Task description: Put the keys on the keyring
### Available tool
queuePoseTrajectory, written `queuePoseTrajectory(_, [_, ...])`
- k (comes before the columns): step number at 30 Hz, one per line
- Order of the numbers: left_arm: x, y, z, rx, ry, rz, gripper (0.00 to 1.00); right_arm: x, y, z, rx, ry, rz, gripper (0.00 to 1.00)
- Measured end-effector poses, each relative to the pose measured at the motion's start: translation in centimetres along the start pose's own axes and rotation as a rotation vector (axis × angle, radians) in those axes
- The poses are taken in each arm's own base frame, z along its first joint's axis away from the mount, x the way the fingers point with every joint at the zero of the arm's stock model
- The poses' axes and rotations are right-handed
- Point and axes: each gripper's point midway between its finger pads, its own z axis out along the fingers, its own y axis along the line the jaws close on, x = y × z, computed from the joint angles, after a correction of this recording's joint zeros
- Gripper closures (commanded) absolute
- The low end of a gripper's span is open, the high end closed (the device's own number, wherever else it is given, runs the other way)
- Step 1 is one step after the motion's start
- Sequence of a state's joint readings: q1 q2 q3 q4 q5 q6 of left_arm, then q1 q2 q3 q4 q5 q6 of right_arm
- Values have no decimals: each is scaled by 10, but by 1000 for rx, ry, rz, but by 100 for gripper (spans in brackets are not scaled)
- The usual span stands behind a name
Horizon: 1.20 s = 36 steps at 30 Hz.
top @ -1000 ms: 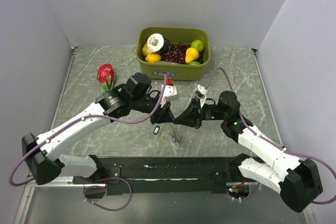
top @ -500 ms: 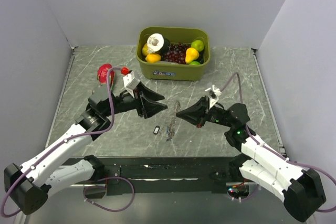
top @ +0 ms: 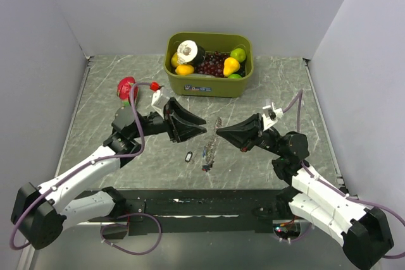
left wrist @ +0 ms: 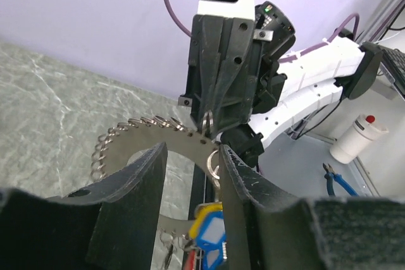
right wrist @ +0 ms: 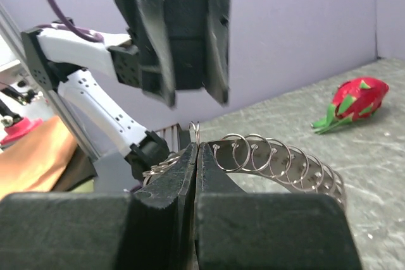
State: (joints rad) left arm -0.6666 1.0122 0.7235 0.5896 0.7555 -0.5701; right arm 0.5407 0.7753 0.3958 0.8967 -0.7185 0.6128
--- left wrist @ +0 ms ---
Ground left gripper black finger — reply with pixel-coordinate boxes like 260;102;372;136
209;18;254;134
220;145;404;269

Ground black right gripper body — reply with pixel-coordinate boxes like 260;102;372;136
177;13;285;132

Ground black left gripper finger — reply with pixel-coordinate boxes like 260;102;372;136
1;143;168;269
189;15;225;131

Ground blue tag key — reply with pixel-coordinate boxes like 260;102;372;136
195;211;227;270

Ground yellow tag key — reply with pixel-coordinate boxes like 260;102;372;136
188;202;223;240

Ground large silver toothed keyring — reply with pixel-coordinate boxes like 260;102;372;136
90;116;228;264

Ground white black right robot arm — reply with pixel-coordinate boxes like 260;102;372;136
178;0;382;167

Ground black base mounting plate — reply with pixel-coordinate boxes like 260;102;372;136
188;165;215;219

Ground white cylindrical container red cap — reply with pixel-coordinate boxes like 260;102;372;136
330;114;389;164

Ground black keyboard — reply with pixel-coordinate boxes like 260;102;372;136
379;46;404;98

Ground blue handled pliers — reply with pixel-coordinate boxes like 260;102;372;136
322;163;358;197

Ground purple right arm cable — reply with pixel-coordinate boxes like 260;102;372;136
161;0;361;62

